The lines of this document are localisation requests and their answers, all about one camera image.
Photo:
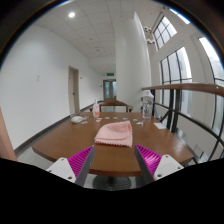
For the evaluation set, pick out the small white sticker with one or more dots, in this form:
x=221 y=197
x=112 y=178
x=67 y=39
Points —
x=140 y=123
x=135 y=119
x=125 y=118

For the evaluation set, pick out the glazed double door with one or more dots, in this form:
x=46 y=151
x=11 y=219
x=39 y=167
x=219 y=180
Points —
x=109 y=89

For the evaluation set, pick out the white paper card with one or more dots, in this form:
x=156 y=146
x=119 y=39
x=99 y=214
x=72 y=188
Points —
x=160 y=125

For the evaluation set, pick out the slanted upper window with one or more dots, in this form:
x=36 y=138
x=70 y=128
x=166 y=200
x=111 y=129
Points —
x=165 y=31

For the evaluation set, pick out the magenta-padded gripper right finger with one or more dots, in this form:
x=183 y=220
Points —
x=150 y=160

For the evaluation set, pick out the beige wall door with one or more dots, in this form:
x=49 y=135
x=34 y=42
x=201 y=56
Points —
x=73 y=91

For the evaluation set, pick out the wooden handrail black metal railing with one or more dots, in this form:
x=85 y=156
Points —
x=190 y=87

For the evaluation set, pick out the tall dark-framed window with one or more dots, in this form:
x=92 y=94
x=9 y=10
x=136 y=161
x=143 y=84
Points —
x=216 y=100
x=176 y=70

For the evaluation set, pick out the white security camera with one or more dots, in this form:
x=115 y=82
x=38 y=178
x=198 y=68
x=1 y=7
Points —
x=150 y=41
x=147 y=29

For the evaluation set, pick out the white computer mouse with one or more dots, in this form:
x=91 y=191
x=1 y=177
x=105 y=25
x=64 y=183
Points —
x=77 y=119

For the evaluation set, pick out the small blue sticker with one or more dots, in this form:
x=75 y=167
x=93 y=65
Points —
x=107 y=117
x=115 y=117

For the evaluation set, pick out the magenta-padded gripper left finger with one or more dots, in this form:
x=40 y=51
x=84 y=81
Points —
x=80 y=161

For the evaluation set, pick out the white pump bottle pink label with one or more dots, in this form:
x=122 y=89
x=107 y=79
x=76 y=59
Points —
x=96 y=110

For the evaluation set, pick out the wooden armchair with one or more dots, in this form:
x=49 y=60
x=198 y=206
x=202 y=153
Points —
x=113 y=103

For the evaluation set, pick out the pink towel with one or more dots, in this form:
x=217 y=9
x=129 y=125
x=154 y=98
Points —
x=115 y=134

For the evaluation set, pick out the round metal table base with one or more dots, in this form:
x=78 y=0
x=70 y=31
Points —
x=111 y=183

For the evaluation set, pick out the small pink sticker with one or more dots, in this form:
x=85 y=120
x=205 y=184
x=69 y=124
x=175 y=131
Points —
x=99 y=118
x=84 y=122

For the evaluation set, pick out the clear plastic water bottle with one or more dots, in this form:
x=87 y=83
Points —
x=147 y=106

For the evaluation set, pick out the green exit sign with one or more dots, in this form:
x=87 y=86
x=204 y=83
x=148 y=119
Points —
x=110 y=74

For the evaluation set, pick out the round ceiling light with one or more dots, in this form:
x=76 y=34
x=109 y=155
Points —
x=71 y=14

